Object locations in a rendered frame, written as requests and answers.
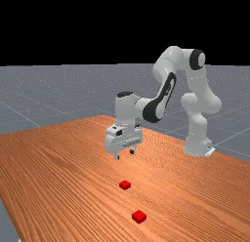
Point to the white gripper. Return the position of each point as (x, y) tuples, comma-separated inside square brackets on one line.
[(123, 140)]

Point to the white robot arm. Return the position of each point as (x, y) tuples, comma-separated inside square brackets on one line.
[(197, 89)]

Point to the red cube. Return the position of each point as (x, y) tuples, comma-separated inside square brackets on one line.
[(139, 216), (125, 184)]

